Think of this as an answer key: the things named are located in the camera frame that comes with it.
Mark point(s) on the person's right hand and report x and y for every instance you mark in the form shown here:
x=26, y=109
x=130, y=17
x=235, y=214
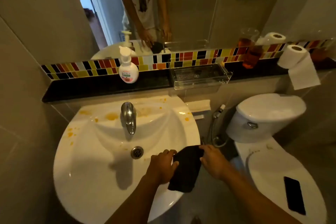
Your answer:
x=214, y=162

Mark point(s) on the clear plastic soap tray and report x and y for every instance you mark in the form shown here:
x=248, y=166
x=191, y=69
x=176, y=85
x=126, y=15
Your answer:
x=199, y=75

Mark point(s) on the white toilet paper roll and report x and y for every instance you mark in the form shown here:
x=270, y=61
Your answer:
x=298, y=65

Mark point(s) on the white folded cloth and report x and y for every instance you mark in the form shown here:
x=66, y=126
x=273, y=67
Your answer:
x=198, y=106

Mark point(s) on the person's left thumb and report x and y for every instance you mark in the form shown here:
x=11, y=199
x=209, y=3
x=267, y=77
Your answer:
x=175, y=165

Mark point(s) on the colourful mosaic tile strip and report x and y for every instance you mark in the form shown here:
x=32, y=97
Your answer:
x=162, y=61

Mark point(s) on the chrome faucet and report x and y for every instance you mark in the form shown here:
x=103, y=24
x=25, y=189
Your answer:
x=129, y=117

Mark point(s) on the white pump soap bottle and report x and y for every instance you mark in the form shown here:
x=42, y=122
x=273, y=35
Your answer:
x=127, y=66

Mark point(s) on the white ceramic sink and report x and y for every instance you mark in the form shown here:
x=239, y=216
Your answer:
x=110, y=160

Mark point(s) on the person's left forearm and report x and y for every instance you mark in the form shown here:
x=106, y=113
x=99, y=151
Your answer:
x=136, y=200

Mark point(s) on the chrome bidet sprayer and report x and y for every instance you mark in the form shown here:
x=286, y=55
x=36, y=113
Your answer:
x=217, y=126

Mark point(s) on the orange liquid glass bottle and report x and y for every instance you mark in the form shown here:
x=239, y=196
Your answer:
x=251, y=54

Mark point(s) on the white toilet tank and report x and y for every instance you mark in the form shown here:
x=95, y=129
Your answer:
x=265, y=117

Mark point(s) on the chrome sink drain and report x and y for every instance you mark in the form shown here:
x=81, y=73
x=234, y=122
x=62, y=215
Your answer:
x=137, y=152

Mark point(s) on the white toilet seat lid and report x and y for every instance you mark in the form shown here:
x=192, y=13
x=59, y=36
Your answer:
x=286, y=179

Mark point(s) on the black smartphone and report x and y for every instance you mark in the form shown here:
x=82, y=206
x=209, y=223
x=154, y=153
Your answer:
x=294, y=195

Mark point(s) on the black cleaning cloth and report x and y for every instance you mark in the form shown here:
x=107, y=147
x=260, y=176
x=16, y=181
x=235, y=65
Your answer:
x=185, y=169

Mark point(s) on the black stone ledge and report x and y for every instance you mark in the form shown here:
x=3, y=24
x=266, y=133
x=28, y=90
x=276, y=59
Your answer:
x=147, y=83

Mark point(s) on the person's right fingers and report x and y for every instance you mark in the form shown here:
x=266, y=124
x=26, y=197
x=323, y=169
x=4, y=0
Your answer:
x=206, y=150

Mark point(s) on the person's right forearm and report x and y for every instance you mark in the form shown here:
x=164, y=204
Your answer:
x=252, y=197

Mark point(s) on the person's left hand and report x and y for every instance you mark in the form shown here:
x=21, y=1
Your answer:
x=160, y=165

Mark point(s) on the wall mirror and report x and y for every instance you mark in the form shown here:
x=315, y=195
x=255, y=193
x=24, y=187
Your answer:
x=183, y=8

